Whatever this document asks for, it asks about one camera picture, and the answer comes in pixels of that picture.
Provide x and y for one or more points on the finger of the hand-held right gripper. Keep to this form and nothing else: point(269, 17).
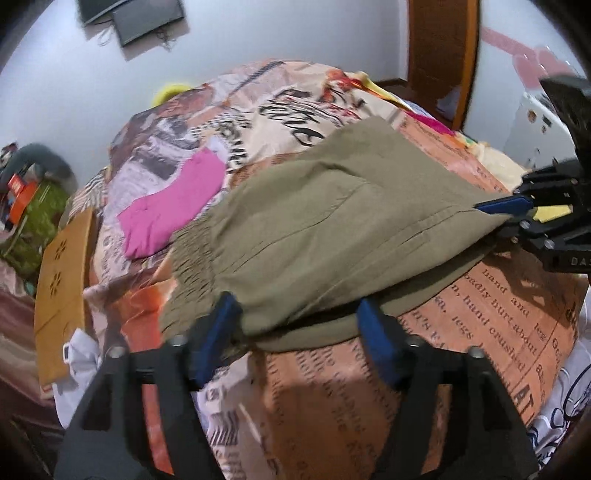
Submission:
point(554, 240)
point(505, 203)

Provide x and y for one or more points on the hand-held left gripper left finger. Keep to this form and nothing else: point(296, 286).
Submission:
point(216, 334)

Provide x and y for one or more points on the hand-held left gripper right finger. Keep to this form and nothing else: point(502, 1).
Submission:
point(378, 344)

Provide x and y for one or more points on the olive green pants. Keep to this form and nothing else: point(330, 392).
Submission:
point(323, 221)

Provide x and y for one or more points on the pale yellow cloth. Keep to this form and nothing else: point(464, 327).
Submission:
point(501, 166)

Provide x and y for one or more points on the white box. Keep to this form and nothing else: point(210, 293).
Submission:
point(531, 129)

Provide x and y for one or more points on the printed blanket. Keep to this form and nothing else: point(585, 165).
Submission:
point(323, 415)

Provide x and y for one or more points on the magenta cloth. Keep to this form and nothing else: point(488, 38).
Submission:
point(429, 123)

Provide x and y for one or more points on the pink cloth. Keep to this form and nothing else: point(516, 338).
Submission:
point(175, 203)

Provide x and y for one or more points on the wooden door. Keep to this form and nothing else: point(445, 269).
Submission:
point(438, 46)

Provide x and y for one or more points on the white printed cloth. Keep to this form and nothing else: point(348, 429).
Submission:
point(568, 392)

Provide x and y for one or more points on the wooden lap desk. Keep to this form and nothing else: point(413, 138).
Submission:
point(60, 300)

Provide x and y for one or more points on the green patterned storage box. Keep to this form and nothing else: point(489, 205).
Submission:
point(41, 217)

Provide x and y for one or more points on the orange box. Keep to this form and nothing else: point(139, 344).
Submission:
point(21, 194)

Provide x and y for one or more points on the grey plush toy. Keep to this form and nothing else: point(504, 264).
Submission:
point(46, 157)

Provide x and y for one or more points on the yellow foam tube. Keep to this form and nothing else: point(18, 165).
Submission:
point(166, 90)

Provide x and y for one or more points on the pink wall sticker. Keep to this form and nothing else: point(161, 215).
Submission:
point(508, 44)

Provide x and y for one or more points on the small black wall monitor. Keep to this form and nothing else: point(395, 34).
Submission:
point(147, 18)

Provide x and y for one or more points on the black wall television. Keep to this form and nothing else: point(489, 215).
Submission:
point(97, 9)

